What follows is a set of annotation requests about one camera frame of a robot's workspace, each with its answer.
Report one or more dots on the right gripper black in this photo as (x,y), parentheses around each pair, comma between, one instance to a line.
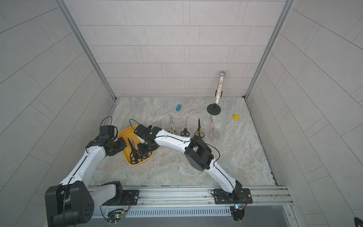
(142,149)

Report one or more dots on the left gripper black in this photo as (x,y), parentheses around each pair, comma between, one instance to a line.
(124,145)

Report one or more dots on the yellow plastic storage box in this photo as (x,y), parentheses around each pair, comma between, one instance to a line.
(129,134)

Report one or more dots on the cream handled kitchen scissors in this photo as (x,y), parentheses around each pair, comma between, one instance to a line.
(172,128)

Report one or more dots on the black handled steel scissors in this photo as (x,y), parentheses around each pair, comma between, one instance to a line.
(185,132)

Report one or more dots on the yellow black handled scissors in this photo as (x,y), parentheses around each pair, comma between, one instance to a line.
(199,132)

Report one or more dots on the pink handled scissors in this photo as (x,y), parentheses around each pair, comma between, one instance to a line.
(213,133)

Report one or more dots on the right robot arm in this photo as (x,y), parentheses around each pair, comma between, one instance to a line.
(197,152)

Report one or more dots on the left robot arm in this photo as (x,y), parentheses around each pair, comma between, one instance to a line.
(70,203)

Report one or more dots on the black deli scissors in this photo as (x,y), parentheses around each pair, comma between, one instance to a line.
(135,155)

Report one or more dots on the glitter microphone on stand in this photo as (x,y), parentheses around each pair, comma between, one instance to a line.
(215,109)

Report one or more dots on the left circuit board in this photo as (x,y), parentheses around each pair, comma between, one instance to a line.
(115,216)

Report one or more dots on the circuit board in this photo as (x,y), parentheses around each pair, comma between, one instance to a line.
(115,216)
(237,213)

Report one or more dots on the yellow block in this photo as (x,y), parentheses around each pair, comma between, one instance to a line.
(236,117)

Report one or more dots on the right circuit board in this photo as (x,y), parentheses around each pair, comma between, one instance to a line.
(237,213)

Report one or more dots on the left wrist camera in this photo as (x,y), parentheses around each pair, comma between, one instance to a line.
(107,131)

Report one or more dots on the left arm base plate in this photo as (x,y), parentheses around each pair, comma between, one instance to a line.
(129,197)

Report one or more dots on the aluminium rail frame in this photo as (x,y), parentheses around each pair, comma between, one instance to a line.
(191,201)

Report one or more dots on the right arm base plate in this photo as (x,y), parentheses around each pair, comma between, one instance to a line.
(222,197)

